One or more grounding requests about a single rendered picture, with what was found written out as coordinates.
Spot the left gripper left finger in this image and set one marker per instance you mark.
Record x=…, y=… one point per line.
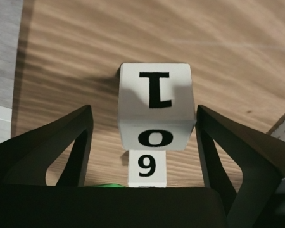
x=24, y=159

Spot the white number cube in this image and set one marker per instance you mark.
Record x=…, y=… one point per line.
x=147, y=169
x=156, y=109

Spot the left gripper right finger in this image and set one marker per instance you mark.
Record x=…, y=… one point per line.
x=261, y=158

